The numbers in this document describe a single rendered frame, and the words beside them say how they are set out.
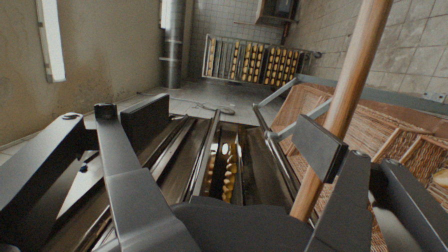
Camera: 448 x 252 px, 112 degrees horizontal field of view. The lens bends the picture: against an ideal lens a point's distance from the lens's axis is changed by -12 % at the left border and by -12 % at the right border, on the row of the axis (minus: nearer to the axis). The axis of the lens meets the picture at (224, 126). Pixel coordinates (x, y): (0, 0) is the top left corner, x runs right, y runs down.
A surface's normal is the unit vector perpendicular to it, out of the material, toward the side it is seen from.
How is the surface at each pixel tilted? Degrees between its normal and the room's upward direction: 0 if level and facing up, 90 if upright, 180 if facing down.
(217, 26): 90
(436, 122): 0
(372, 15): 49
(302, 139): 0
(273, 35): 90
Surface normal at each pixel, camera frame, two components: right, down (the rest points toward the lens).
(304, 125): -0.99, -0.14
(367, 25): -0.68, 0.15
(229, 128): -0.04, 0.35
